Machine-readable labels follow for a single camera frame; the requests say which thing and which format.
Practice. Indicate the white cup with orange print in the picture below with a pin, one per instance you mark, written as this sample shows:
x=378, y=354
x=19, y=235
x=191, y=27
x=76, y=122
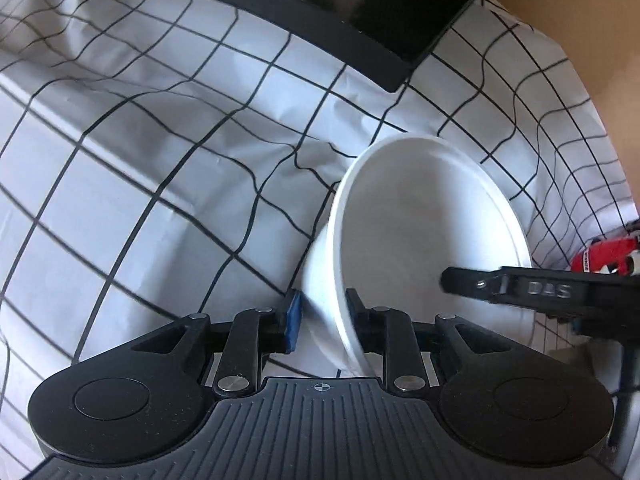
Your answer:
x=425, y=210

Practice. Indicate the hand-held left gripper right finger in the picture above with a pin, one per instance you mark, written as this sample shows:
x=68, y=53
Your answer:
x=395, y=340

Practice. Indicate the white checked tablecloth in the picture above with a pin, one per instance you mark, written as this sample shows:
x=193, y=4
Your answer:
x=150, y=185

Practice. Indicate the red and black toy figure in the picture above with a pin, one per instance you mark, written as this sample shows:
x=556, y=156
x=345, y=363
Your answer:
x=612, y=252

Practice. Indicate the dark flat panel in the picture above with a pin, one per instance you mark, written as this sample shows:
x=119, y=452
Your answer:
x=325, y=5

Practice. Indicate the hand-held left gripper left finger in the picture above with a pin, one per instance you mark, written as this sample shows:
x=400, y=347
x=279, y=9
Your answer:
x=292, y=322

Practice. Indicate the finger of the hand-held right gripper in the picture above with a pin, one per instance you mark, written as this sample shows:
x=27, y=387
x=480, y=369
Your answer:
x=540, y=290
x=600, y=327

